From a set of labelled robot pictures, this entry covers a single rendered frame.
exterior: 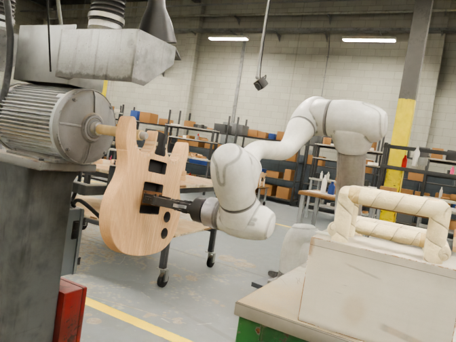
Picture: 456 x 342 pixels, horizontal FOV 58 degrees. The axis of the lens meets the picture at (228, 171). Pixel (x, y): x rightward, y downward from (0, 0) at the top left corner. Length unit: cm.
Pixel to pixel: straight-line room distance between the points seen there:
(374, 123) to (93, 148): 94
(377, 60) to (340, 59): 104
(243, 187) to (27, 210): 80
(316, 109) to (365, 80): 1101
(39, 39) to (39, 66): 9
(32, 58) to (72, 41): 30
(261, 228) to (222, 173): 20
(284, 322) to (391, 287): 22
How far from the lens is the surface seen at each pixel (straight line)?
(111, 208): 122
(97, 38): 128
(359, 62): 1266
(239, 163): 101
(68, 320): 182
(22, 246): 158
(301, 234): 179
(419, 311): 85
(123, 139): 124
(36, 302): 171
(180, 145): 148
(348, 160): 154
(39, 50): 159
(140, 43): 119
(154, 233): 139
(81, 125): 143
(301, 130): 144
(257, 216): 111
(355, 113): 147
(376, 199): 83
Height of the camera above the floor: 125
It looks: 3 degrees down
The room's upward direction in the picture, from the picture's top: 9 degrees clockwise
